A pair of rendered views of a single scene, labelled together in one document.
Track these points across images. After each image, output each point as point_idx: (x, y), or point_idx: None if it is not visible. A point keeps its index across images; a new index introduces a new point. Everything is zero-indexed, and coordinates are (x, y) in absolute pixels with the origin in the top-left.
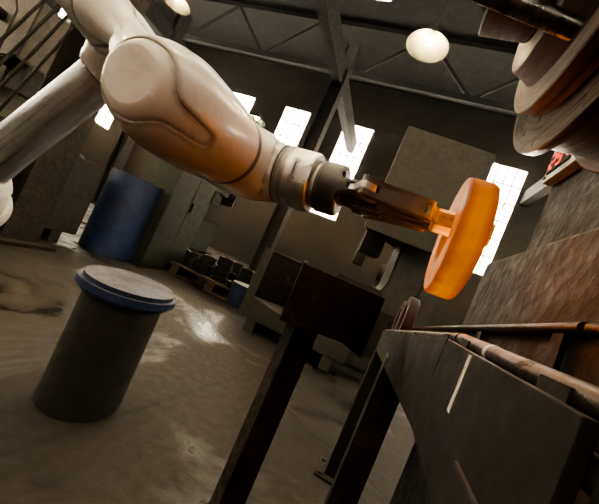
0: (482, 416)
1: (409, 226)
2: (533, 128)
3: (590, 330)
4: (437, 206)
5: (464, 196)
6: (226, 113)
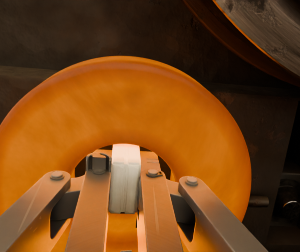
0: None
1: (56, 241)
2: (298, 25)
3: (248, 205)
4: (161, 171)
5: (217, 141)
6: None
